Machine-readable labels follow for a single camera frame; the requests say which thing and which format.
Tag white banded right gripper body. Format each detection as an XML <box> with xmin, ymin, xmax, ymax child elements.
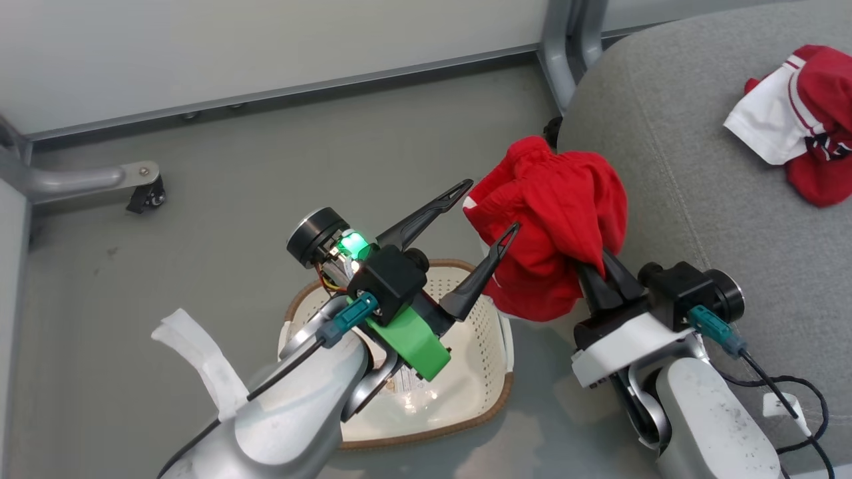
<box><xmin>570</xmin><ymin>292</ymin><xmax>704</xmax><ymax>389</ymax></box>

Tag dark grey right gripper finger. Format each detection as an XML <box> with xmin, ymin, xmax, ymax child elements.
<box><xmin>602</xmin><ymin>250</ymin><xmax>646</xmax><ymax>309</ymax></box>
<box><xmin>576</xmin><ymin>262</ymin><xmax>617</xmax><ymax>317</ymax></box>

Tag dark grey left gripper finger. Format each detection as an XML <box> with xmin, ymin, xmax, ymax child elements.
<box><xmin>375</xmin><ymin>178</ymin><xmax>475</xmax><ymax>251</ymax></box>
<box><xmin>439</xmin><ymin>222</ymin><xmax>522</xmax><ymax>323</ymax></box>

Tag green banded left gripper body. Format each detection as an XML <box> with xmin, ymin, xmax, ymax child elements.
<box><xmin>363</xmin><ymin>291</ymin><xmax>461</xmax><ymax>383</ymax></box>

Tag red shorts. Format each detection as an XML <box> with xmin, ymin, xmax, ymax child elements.
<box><xmin>462</xmin><ymin>136</ymin><xmax>629</xmax><ymax>323</ymax></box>

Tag red and white basketball jersey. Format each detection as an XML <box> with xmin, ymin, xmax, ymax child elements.
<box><xmin>723</xmin><ymin>44</ymin><xmax>852</xmax><ymax>209</ymax></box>

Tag white laundry basket brown rim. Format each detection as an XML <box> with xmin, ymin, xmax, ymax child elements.
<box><xmin>277</xmin><ymin>259</ymin><xmax>515</xmax><ymax>450</ymax></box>

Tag grey fabric sofa seat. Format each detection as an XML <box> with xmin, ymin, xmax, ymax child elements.
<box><xmin>555</xmin><ymin>0</ymin><xmax>852</xmax><ymax>479</ymax></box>

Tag white tape strip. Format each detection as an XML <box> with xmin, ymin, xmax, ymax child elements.
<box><xmin>150</xmin><ymin>307</ymin><xmax>251</xmax><ymax>422</ymax></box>

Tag black cable with teal plug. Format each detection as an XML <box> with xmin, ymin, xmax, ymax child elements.
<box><xmin>158</xmin><ymin>292</ymin><xmax>379</xmax><ymax>478</ymax></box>

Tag black cable with white tag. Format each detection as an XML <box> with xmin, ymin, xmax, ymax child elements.
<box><xmin>686</xmin><ymin>304</ymin><xmax>837</xmax><ymax>479</ymax></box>

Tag grey partition base rail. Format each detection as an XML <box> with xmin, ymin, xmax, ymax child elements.
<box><xmin>25</xmin><ymin>22</ymin><xmax>668</xmax><ymax>144</ymax></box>

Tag grey metal frame legs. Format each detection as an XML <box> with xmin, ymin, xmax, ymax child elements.
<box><xmin>538</xmin><ymin>0</ymin><xmax>610</xmax><ymax>114</ymax></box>

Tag grey metal frame foot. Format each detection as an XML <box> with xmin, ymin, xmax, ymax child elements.
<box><xmin>0</xmin><ymin>115</ymin><xmax>162</xmax><ymax>208</ymax></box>

